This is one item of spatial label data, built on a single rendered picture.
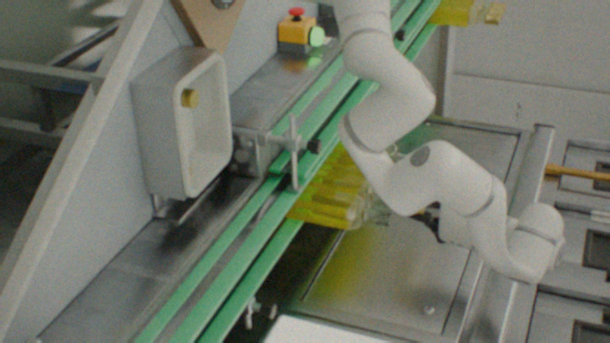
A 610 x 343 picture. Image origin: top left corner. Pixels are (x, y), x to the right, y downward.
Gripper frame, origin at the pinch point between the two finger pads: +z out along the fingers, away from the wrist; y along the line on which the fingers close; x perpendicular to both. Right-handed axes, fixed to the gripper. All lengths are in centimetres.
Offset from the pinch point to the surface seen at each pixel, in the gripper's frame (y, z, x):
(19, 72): 14, 96, 22
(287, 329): -12.9, 8.8, 32.5
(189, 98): 27, 31, 29
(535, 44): -188, 176, -565
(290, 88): 15.3, 34.7, -4.1
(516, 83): -231, 189, -562
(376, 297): -13.1, 0.4, 15.1
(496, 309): -13.3, -20.1, 5.2
